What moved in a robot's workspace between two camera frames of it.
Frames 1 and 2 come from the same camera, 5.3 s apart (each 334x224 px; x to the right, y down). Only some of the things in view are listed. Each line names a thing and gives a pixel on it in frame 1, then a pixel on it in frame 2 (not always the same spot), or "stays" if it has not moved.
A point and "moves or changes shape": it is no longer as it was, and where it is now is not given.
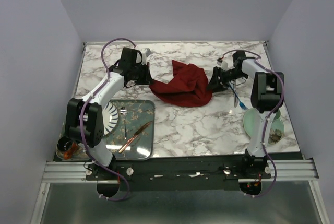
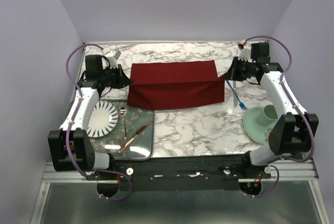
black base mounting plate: (176, 173) stays
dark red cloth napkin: (189, 88) moves or changes shape
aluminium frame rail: (294, 171) stays
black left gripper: (147, 79) -> (122, 80)
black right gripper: (214, 83) -> (233, 74)
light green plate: (276, 130) stays
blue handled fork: (241, 104) stays
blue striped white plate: (110, 118) stays
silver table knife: (235, 98) stays
